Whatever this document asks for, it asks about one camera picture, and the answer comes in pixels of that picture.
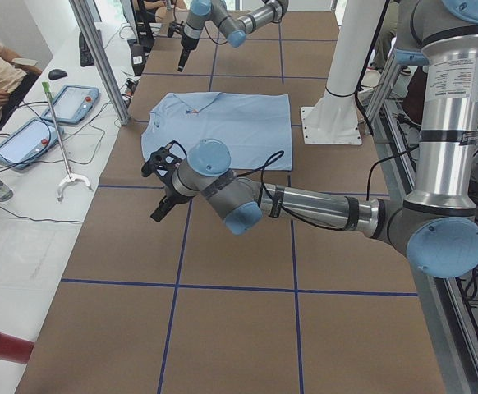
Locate white camera mast column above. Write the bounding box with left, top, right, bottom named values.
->
left=301, top=0, right=388, bottom=145

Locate red cylinder bottle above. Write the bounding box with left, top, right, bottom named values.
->
left=0, top=332, right=34, bottom=364

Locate reacher grabber stick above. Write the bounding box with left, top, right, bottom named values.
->
left=42, top=81, right=92, bottom=202

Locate blue teach pendant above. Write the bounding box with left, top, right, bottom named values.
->
left=0, top=118, right=64, bottom=169
left=42, top=82, right=99, bottom=126

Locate light blue t-shirt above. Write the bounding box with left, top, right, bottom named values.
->
left=141, top=92, right=292, bottom=171

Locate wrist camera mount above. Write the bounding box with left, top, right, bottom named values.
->
left=141, top=140, right=187, bottom=184
left=167, top=21, right=185, bottom=38

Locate black computer mouse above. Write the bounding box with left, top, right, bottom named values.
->
left=48, top=69, right=67, bottom=80

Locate far blue teach pendant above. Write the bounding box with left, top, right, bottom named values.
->
left=42, top=82, right=99, bottom=126

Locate near blue teach pendant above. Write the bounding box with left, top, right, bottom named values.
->
left=0, top=118, right=64, bottom=169

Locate grey aluminium frame post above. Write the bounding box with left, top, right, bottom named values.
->
left=69, top=0, right=130, bottom=126

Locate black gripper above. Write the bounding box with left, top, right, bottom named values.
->
left=177, top=25, right=200, bottom=72
left=150, top=181, right=190, bottom=222

